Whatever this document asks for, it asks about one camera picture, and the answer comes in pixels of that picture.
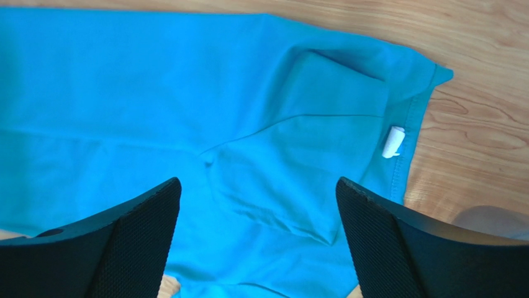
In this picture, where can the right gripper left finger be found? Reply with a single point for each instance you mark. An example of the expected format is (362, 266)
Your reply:
(119, 252)

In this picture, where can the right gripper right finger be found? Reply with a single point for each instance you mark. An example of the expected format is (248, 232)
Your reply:
(398, 252)

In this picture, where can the teal blue t-shirt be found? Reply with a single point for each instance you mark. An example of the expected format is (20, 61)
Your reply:
(256, 115)

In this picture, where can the white clothing tag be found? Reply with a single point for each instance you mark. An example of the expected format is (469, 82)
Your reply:
(393, 142)

